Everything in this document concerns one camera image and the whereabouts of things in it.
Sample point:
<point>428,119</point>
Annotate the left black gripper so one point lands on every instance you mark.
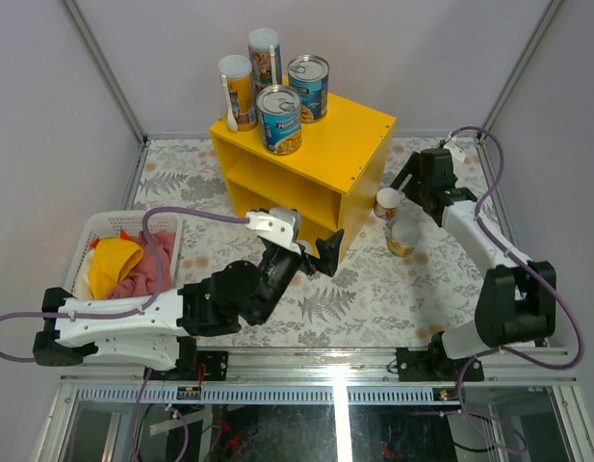
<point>328,250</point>

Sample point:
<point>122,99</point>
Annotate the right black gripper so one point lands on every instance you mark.
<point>411,167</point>

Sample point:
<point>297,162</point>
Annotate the small yellow can white lid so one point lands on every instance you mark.
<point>387,201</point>

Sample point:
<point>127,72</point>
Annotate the wide yellow can clear lid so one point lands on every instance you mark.
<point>403,237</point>

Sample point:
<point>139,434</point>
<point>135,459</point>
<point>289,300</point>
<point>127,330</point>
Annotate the blue can silver pull-tab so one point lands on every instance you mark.
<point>308,75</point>

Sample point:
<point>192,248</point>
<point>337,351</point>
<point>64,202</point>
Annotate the tall can with white spoon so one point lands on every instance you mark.
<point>265,57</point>

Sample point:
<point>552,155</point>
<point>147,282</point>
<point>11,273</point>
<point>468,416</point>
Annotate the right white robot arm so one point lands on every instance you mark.
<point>515,303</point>

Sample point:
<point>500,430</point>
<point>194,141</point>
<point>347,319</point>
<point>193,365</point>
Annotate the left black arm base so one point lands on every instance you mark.
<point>194,365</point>

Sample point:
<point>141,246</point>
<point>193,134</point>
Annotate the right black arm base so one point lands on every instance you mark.
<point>443,359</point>

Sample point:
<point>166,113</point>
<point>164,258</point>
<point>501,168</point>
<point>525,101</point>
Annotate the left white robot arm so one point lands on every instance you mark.
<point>161,337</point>

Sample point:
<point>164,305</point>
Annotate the yellow wooden shelf cabinet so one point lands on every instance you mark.
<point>332,179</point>

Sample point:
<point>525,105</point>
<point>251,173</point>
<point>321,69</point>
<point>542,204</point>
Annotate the pink cloth in basket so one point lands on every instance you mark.
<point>144,278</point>

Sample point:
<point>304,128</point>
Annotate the yellow cloth in basket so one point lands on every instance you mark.
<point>113,259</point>

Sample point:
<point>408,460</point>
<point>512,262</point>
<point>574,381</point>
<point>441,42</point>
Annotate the white plastic laundry basket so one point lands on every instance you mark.
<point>109,224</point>

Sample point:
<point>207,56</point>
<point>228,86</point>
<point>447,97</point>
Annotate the white cloth in basket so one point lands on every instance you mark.
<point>85,274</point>

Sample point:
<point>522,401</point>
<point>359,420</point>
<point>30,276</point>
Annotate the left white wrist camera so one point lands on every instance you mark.
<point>279,226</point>

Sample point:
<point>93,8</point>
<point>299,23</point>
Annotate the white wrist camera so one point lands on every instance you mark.
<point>279,226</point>
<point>457,153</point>

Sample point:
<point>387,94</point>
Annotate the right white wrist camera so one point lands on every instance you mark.
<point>457,153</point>

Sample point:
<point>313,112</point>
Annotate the aluminium front rail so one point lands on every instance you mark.
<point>265,375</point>

